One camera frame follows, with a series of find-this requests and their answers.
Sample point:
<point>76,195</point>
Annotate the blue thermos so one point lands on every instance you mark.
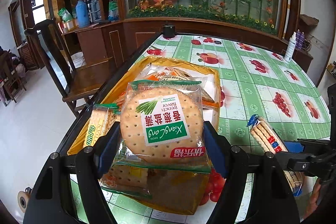
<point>82,14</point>

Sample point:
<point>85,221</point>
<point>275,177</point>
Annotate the water bottle with green label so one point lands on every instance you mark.
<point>113,9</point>

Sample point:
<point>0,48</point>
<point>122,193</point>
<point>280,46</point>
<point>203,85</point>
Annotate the small black cap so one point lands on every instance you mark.
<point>217,42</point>

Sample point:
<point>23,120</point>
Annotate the green fruit-print tablecloth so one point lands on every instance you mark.
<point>249,82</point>

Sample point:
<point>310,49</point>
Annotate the silver thermos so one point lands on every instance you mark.
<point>95,8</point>

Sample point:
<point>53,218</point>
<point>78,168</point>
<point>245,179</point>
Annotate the wooden display cabinet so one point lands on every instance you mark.
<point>136,35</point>

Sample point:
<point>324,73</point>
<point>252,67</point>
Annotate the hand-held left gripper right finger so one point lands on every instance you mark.
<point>216,153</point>

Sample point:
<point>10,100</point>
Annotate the brown wooden ornament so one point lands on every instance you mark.
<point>308,20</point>

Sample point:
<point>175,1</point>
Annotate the wicker basket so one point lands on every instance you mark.
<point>26,54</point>

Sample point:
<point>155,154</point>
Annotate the person's right hand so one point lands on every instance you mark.
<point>313,200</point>

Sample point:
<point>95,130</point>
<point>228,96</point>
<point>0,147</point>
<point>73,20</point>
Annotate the dark wooden chair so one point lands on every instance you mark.
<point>9,77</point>

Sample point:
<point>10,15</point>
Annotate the small black container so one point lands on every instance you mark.
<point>168,31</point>

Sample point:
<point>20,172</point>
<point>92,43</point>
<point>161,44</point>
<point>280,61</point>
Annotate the white round caster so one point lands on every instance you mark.
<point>23,199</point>

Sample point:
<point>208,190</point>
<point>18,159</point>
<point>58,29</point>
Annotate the green plastic bag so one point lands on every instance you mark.
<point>64,15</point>

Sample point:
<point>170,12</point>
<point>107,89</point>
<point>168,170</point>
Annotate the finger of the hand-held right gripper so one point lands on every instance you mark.
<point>302,164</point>
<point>292,146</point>

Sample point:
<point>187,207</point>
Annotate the blue-edged cracker packet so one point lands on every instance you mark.
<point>267,140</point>

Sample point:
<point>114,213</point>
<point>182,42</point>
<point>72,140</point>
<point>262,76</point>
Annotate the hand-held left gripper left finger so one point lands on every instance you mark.
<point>107,150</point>

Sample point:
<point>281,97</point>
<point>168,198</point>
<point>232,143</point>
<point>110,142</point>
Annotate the yellow cardboard box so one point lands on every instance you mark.
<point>197,66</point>

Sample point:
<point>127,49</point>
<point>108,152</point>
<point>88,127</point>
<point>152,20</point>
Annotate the white spray bottle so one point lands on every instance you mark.
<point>290,47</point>

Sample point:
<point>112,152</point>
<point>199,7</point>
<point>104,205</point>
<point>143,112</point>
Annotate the small cardboard box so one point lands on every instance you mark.
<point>71,26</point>

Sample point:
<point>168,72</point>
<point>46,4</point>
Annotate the round cracker packet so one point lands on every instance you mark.
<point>162,121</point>

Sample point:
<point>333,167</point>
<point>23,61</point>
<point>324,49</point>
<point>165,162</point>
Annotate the green square cracker packet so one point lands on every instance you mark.
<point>98,124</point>
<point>126,179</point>

